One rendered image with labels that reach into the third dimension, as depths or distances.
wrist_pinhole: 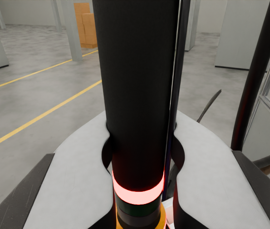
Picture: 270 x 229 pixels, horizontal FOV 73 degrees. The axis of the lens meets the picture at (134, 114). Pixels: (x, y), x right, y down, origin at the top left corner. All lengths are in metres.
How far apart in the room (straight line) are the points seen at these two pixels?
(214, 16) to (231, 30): 6.73
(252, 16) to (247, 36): 0.44
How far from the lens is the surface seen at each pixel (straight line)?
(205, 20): 12.24
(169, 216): 0.19
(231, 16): 5.47
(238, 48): 5.57
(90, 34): 8.24
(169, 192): 0.43
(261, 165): 0.25
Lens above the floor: 1.60
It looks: 32 degrees down
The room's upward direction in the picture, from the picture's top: 1 degrees counter-clockwise
